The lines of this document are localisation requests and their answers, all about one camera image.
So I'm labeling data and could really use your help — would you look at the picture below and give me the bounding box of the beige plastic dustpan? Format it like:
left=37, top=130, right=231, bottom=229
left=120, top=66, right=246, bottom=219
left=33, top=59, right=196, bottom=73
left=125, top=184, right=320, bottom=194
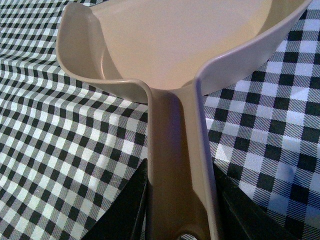
left=56, top=0, right=310, bottom=240

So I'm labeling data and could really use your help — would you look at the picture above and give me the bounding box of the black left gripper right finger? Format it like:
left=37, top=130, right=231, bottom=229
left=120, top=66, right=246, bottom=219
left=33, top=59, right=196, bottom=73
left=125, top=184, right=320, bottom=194
left=213, top=164, right=297, bottom=240

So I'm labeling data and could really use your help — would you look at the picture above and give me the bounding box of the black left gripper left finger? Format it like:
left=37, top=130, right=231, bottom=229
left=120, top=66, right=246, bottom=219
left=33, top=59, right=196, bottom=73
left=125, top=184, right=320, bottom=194
left=86, top=159, right=148, bottom=240

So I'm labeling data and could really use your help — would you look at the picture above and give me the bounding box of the black white checkered bedsheet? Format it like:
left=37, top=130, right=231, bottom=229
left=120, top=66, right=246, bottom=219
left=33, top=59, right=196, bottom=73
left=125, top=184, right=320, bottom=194
left=0, top=0, right=320, bottom=240

